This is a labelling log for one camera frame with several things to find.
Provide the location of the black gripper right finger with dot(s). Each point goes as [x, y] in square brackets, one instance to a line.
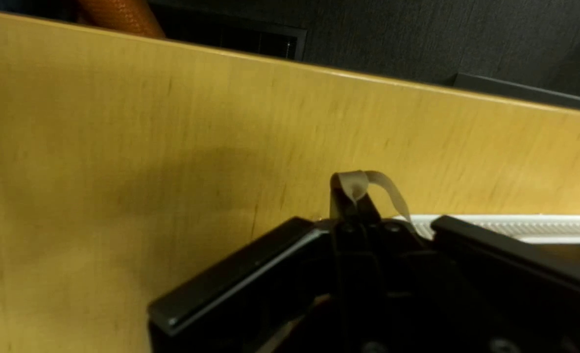
[534, 294]

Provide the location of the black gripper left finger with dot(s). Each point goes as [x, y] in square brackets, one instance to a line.
[241, 303]

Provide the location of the white plastic storage box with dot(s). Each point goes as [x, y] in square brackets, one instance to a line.
[529, 229]

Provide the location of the orange office chair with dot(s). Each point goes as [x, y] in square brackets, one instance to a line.
[127, 17]

